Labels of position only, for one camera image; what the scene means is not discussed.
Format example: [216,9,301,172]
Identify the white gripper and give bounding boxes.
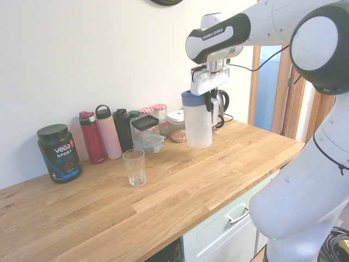
[190,67,230,113]

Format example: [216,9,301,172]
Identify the translucent pitcher blue lid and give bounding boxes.
[181,89,220,150]

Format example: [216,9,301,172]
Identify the pink water bottle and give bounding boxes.
[95,104,123,160]

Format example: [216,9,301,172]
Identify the red water bottle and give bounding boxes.
[79,110,106,165]

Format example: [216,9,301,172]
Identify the steel electric kettle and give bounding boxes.
[211,89,231,129]

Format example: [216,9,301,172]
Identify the cereal container white red lid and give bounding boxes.
[166,110,188,143]

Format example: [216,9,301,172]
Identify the small jar red checkered lid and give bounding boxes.
[159,121,170,138]

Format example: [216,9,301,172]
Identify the clear container black lid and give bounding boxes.
[131,114,160,145]

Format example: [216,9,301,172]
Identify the glass container teal lid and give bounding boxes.
[133,135,166,154]

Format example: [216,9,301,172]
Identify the green-lidded clear jar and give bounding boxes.
[128,110,141,129]

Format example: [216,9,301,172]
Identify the black shaker bottle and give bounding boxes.
[112,108,134,153]

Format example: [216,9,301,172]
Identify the clear faceted drinking glass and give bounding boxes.
[122,148,147,187]

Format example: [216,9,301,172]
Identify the black steel dishwasher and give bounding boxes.
[143,237,183,262]

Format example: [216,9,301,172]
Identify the black Vega protein tub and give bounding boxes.
[37,124,83,184]

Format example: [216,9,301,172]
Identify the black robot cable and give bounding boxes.
[226,45,290,73]

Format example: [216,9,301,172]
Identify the wooden door frame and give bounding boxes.
[248,45,333,142]

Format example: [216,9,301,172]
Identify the black round wall clock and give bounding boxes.
[148,0,185,6]

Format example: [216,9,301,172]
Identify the silver drawer handle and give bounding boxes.
[227,206,251,225]

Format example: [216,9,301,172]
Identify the coiled dark cables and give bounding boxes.
[317,226,349,262]

